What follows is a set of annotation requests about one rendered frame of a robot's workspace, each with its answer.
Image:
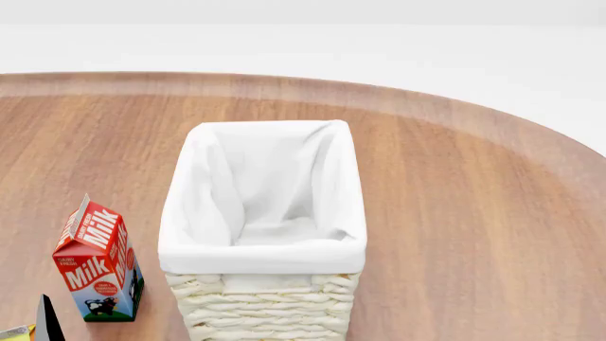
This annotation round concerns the white woven lined basket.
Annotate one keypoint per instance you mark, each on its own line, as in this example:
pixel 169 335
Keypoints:
pixel 263 248

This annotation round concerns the yellow green packaged box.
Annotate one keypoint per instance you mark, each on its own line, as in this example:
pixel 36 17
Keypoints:
pixel 16 334

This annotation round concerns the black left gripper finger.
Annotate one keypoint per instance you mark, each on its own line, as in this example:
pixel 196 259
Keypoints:
pixel 47 323

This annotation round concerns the red milk carton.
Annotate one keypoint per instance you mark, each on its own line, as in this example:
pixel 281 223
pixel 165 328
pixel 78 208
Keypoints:
pixel 101 266

